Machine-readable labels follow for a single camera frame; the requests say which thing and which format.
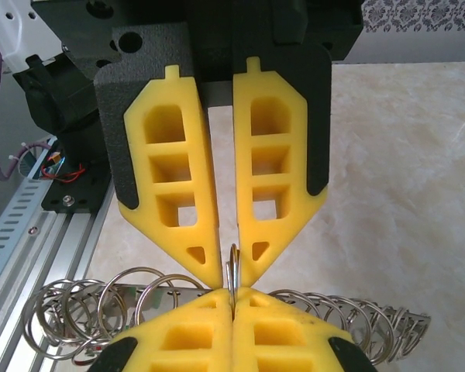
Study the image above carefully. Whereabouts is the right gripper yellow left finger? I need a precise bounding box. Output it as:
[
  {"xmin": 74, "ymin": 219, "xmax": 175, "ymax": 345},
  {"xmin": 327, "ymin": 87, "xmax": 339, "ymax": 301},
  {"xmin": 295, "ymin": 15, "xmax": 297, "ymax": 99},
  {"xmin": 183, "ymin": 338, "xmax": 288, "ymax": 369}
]
[{"xmin": 96, "ymin": 288, "xmax": 233, "ymax": 372}]

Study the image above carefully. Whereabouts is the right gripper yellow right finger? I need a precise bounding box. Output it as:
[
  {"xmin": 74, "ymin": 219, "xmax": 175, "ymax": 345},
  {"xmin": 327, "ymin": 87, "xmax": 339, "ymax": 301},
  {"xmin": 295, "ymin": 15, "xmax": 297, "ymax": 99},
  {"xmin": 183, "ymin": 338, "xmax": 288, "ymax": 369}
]
[{"xmin": 232, "ymin": 286, "xmax": 373, "ymax": 372}]

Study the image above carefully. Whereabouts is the metal crescent plate with keyrings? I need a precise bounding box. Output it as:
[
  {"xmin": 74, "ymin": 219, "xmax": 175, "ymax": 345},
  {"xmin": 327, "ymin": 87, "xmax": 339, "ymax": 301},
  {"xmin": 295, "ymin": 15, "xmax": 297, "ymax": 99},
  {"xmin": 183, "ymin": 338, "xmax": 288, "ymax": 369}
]
[{"xmin": 22, "ymin": 265, "xmax": 431, "ymax": 367}]

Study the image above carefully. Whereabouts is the steel split keyring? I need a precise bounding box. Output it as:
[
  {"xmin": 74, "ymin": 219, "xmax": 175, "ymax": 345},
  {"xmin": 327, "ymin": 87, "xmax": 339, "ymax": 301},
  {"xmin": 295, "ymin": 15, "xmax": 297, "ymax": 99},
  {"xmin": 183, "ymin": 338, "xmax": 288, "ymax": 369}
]
[{"xmin": 225, "ymin": 243, "xmax": 242, "ymax": 301}]

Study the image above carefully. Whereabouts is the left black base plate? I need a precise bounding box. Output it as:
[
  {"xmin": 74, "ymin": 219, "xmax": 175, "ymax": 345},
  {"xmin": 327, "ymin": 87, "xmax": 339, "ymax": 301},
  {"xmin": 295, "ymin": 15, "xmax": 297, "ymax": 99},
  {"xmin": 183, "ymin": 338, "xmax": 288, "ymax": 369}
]
[{"xmin": 41, "ymin": 170, "xmax": 112, "ymax": 213}]

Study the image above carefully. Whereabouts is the left red wire bundle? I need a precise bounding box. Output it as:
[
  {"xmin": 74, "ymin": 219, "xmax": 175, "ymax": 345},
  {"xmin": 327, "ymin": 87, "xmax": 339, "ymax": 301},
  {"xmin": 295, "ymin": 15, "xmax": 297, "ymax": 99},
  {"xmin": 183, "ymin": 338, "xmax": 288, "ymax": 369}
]
[{"xmin": 40, "ymin": 149, "xmax": 89, "ymax": 184}]

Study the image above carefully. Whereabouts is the aluminium mounting rail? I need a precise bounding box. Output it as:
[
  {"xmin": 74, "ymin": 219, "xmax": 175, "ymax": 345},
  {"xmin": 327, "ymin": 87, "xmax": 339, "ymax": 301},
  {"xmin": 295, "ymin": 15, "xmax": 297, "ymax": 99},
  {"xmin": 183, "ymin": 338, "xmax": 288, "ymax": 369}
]
[{"xmin": 0, "ymin": 180, "xmax": 115, "ymax": 372}]

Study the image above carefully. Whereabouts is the slotted grey cable duct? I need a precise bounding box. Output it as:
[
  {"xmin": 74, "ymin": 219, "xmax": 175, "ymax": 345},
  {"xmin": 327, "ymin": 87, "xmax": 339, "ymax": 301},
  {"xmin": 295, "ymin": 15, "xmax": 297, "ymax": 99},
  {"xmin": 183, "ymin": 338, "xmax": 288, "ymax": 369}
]
[{"xmin": 0, "ymin": 178, "xmax": 52, "ymax": 284}]

